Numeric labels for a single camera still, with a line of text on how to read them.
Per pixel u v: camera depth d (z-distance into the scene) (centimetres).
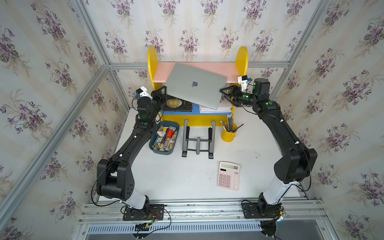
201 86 75
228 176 84
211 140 93
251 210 73
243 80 71
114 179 43
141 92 70
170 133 101
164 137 99
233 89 68
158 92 70
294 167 46
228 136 97
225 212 75
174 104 102
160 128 104
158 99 68
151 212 73
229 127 96
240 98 69
